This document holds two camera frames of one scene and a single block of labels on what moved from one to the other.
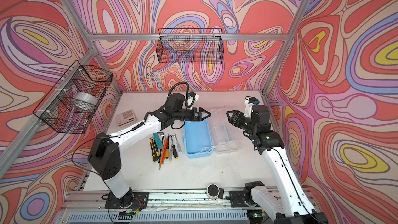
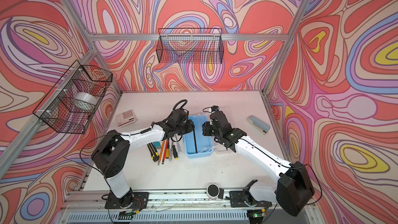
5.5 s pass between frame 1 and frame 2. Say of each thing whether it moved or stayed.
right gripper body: moved
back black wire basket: stayed
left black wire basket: stayed
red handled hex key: stayed
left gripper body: moved
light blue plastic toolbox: stayed
